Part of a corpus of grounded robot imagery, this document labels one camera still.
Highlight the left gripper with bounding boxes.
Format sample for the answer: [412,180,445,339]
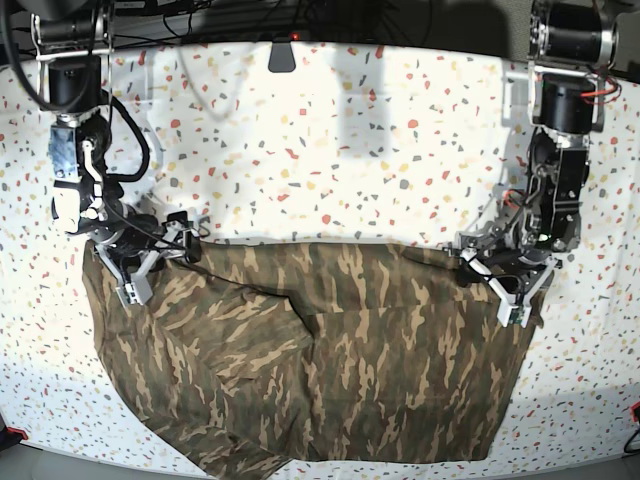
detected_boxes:
[444,209,562,327]

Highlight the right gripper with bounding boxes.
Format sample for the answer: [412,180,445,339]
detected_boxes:
[84,203,202,287]

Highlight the camouflage T-shirt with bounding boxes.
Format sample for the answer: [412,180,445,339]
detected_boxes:
[83,243,542,479]

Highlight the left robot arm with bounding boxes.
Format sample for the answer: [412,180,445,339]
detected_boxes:
[447,1,622,326]

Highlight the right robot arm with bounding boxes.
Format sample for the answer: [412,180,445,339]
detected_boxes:
[1,1,200,307]

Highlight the red corner clamp right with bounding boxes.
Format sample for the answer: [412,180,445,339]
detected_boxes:
[631,402,640,424]

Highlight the red corner clamp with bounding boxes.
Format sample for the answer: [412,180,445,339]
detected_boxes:
[631,402,640,424]
[3,427,28,443]

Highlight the red corner clamp left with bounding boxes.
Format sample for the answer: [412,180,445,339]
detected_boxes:
[3,427,28,443]

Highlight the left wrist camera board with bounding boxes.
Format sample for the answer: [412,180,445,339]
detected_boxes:
[507,305,531,328]

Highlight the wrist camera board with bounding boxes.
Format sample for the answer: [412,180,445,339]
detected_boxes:
[116,279,152,308]
[507,305,531,328]

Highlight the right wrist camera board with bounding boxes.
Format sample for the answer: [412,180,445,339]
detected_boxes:
[116,279,152,308]

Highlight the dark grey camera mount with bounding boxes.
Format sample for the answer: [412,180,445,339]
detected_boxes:
[268,42,296,74]

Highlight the black cables behind table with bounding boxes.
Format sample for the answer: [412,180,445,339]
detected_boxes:
[109,0,436,51]

